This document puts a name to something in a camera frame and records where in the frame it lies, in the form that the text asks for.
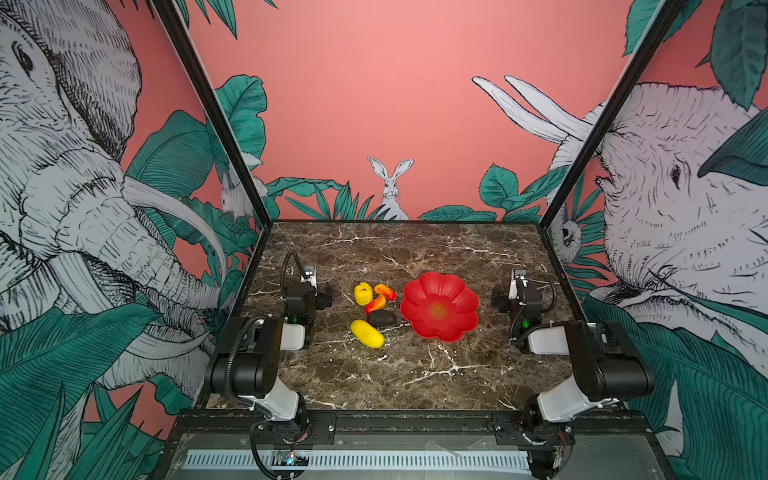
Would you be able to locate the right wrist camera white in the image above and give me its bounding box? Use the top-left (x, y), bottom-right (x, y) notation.
top-left (508, 269), bottom-right (528, 300)

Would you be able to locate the white vent strip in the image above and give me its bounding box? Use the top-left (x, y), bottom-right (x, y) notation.
top-left (181, 449), bottom-right (530, 474)

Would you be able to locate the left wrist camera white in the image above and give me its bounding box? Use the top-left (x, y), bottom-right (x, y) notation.
top-left (300, 265), bottom-right (317, 288)

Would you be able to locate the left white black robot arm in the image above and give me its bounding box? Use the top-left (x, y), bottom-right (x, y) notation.
top-left (204, 250), bottom-right (333, 479)

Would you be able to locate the dark brown fruit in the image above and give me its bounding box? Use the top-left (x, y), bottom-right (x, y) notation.
top-left (367, 310), bottom-right (398, 329)

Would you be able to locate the red flower-shaped bowl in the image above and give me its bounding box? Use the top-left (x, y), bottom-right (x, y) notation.
top-left (400, 272), bottom-right (479, 343)

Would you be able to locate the long yellow fruit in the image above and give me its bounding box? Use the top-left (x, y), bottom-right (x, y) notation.
top-left (350, 320), bottom-right (386, 349)

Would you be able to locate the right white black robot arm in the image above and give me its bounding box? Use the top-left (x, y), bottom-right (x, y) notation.
top-left (491, 270), bottom-right (655, 479)

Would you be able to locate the right black frame post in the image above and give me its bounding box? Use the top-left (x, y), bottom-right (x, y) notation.
top-left (538, 0), bottom-right (686, 229)

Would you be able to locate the red yellow mango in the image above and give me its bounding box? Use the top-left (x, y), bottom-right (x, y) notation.
top-left (365, 295), bottom-right (387, 315)

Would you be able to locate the small circuit board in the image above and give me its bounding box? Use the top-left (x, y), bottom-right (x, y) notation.
top-left (273, 450), bottom-right (310, 468)

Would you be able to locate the yellow bumpy round fruit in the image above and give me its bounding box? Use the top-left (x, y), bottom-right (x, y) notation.
top-left (354, 282), bottom-right (374, 307)

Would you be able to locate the red orange mango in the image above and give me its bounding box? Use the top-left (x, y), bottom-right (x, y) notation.
top-left (374, 284), bottom-right (397, 302)

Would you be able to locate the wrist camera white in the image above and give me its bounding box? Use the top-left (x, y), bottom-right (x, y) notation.
top-left (508, 269), bottom-right (528, 300)
top-left (300, 265), bottom-right (317, 288)

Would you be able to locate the black front mounting rail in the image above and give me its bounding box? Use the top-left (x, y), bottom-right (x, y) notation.
top-left (168, 410), bottom-right (652, 450)

